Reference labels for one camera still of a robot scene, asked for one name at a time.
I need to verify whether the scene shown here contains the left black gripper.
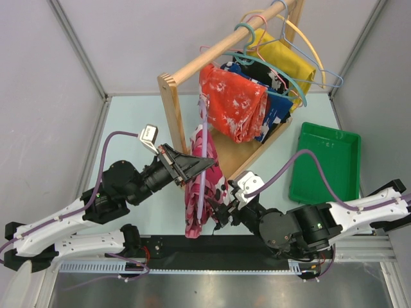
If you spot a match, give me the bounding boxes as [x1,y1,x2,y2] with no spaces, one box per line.
[127,143,214,206]

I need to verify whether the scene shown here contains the pink camouflage trousers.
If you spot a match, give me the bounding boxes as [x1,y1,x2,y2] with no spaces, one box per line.
[184,124,230,239]

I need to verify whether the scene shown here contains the purple hanger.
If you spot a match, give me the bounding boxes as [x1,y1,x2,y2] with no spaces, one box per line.
[197,94,209,222]

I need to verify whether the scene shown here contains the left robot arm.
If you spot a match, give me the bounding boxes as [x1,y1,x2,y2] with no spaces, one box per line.
[1,144,214,272]

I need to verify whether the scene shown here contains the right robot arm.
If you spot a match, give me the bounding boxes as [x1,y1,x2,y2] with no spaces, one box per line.
[209,186,410,261]

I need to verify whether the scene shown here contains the orange white trousers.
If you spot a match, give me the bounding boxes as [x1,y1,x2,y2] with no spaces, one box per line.
[199,62,268,143]

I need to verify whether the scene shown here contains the blue patterned trousers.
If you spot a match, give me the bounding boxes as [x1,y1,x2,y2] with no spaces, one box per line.
[220,62,293,143]

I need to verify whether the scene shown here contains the black white trousers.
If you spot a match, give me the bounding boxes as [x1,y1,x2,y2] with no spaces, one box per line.
[232,56,288,94]

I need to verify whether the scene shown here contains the teal hanger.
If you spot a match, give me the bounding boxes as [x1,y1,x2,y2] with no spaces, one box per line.
[232,28,316,96]

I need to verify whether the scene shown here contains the pink hanger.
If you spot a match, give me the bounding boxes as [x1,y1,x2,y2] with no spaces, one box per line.
[199,14,299,99]

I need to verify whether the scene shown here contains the yellow trousers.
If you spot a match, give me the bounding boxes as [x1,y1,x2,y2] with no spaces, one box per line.
[249,28,316,95]

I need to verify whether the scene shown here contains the yellow hanger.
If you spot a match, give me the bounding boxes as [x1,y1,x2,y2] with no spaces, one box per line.
[242,8,327,90]

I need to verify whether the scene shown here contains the wooden clothes rack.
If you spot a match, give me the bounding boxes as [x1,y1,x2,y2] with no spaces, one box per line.
[157,0,304,180]

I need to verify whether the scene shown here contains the green plastic tray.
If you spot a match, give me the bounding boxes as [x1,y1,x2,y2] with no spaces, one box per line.
[289,122,361,204]

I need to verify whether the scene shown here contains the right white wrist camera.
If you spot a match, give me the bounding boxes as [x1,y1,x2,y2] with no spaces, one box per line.
[229,171,264,210]

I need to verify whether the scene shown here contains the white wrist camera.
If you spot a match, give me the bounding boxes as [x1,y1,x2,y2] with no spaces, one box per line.
[139,124,159,155]
[229,171,264,210]

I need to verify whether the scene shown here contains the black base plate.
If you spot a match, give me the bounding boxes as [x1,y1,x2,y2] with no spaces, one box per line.
[105,234,335,271]

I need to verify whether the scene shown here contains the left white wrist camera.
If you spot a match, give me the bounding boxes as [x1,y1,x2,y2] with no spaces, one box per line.
[139,124,159,155]

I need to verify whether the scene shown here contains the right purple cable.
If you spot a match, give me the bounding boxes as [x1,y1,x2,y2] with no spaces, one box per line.
[243,149,411,214]

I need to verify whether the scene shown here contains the purple cable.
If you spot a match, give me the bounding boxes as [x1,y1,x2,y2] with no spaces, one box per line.
[243,149,411,214]
[0,130,141,264]

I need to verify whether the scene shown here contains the white cable duct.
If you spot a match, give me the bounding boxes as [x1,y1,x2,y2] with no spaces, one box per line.
[58,260,318,275]

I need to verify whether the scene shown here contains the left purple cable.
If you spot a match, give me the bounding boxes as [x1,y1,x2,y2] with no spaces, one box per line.
[0,130,141,264]

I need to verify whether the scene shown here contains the light blue wire hanger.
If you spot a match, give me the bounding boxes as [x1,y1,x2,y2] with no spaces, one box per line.
[247,10,344,92]

